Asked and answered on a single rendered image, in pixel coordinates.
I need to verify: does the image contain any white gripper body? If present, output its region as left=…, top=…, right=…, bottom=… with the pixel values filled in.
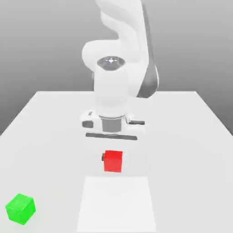
left=83, top=130, right=141, bottom=146

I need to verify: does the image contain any small red cube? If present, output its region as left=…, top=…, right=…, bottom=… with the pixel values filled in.
left=103, top=150, right=123, bottom=173

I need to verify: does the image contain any small green cube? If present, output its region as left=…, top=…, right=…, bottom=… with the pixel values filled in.
left=5, top=193, right=36, bottom=226

